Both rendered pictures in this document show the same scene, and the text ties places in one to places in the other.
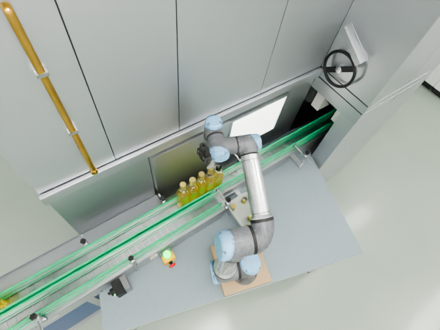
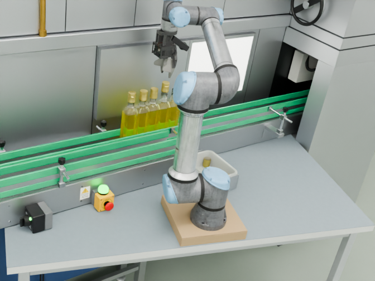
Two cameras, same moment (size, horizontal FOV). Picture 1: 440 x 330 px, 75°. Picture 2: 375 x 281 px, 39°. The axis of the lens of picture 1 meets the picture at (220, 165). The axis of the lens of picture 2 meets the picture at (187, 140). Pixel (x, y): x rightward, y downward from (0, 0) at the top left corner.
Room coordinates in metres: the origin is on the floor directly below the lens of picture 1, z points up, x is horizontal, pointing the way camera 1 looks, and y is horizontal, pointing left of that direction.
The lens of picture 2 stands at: (-1.36, -0.22, 2.14)
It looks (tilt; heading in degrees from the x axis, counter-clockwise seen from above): 30 degrees down; 3
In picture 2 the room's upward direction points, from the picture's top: 10 degrees clockwise
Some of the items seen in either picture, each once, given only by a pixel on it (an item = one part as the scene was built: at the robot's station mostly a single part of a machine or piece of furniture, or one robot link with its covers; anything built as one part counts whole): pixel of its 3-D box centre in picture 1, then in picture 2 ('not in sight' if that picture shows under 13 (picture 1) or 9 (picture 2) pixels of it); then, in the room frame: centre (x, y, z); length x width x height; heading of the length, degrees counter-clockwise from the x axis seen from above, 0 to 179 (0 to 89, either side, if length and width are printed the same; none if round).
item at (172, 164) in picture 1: (222, 139); (179, 72); (1.02, 0.01, 1.15); 0.90 x 0.03 x 0.34; 134
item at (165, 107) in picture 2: (208, 184); (160, 120); (0.80, 0.05, 0.99); 0.06 x 0.06 x 0.21; 44
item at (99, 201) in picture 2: (167, 256); (102, 199); (0.38, 0.19, 0.79); 0.07 x 0.07 x 0.07; 44
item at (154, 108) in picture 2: (200, 188); (150, 122); (0.76, 0.09, 0.99); 0.06 x 0.06 x 0.21; 45
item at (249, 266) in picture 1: (247, 264); (212, 186); (0.39, -0.25, 0.96); 0.13 x 0.12 x 0.14; 113
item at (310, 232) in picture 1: (211, 178); (162, 148); (0.98, 0.04, 0.73); 1.58 x 1.52 x 0.04; 117
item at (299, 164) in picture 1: (299, 158); (277, 124); (1.18, -0.53, 0.90); 0.17 x 0.05 x 0.23; 44
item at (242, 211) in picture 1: (245, 213); (209, 172); (0.74, -0.22, 0.80); 0.22 x 0.17 x 0.09; 44
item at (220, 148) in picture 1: (222, 146); (182, 15); (0.70, 0.01, 1.53); 0.11 x 0.11 x 0.08; 23
